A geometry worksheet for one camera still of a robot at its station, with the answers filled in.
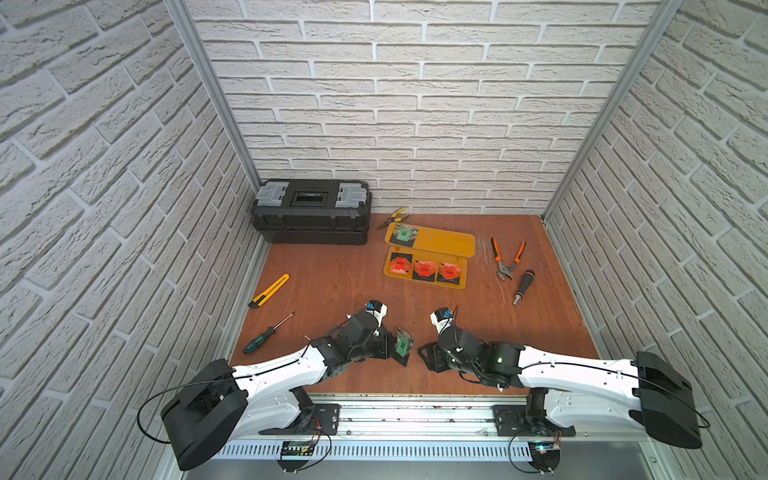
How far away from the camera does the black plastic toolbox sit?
100cm

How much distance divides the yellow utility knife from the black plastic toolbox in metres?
0.15

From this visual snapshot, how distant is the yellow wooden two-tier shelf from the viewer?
37.1 inches

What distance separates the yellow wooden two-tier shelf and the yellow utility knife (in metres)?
0.36
